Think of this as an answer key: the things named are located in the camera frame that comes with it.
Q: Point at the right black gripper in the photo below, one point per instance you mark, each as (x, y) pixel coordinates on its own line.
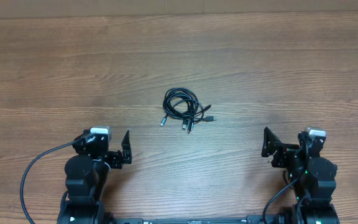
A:
(284, 150)

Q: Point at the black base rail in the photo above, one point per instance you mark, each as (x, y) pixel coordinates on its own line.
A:
(250, 219)

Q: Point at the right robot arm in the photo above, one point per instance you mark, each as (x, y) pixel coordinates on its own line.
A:
(310, 176)

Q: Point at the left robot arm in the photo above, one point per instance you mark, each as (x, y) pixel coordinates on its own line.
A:
(87, 174)

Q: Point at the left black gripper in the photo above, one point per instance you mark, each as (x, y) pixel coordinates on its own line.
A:
(114, 157)

